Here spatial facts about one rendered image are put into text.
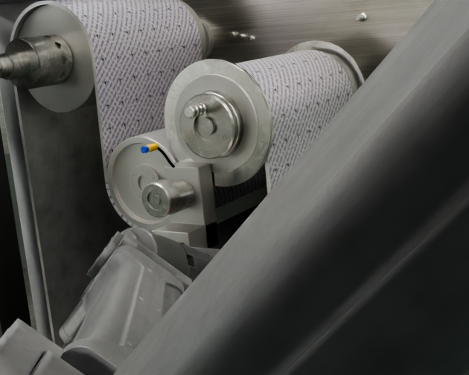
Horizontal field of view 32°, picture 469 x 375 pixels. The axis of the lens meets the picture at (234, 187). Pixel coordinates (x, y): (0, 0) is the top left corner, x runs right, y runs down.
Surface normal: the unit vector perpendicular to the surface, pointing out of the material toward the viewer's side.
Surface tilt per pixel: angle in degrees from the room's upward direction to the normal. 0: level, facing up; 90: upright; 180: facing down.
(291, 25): 90
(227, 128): 90
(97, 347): 43
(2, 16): 90
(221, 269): 49
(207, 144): 90
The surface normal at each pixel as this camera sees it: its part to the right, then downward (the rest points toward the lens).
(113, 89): 0.84, 0.07
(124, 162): -0.53, 0.23
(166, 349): -0.81, -0.56
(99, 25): 0.67, -0.48
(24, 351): 0.59, -0.81
